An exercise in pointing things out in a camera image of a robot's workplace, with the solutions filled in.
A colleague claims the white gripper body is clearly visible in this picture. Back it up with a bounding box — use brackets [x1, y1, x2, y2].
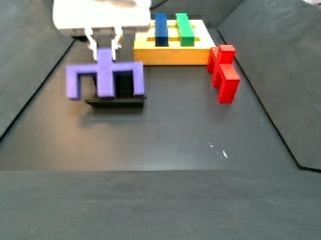
[52, 0, 151, 37]

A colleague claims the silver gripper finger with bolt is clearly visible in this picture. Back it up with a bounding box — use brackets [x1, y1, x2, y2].
[111, 26, 123, 60]

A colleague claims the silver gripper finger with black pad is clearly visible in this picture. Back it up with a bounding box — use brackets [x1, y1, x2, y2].
[84, 28, 96, 61]

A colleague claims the black angle bracket fixture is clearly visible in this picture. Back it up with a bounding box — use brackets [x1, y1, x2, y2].
[86, 71, 146, 108]

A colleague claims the red interlocking puzzle block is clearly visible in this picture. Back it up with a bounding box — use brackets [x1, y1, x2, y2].
[207, 45, 241, 104]

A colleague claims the purple interlocking puzzle block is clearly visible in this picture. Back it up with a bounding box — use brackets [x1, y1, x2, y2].
[66, 48, 144, 99]

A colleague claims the yellow slotted board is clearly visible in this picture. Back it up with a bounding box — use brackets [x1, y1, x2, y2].
[132, 20, 214, 66]

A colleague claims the green long bar block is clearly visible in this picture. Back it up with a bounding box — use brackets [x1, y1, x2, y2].
[175, 13, 194, 47]

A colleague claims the blue long bar block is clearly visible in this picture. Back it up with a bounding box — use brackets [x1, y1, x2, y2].
[155, 13, 168, 47]

